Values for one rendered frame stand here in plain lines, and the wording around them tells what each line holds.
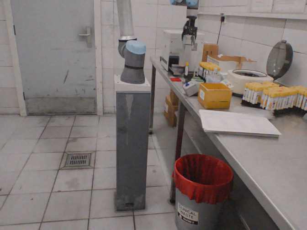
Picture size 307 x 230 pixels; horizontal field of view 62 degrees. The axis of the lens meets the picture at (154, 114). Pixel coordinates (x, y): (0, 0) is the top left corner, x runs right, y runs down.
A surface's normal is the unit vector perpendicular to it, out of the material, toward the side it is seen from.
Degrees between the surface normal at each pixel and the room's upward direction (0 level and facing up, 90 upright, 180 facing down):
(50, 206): 0
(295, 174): 0
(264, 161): 0
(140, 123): 90
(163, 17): 90
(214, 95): 90
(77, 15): 90
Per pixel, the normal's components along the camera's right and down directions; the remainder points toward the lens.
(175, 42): 0.15, 0.37
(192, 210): -0.41, 0.38
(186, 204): -0.66, 0.30
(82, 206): 0.05, -0.93
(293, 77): -0.99, 0.01
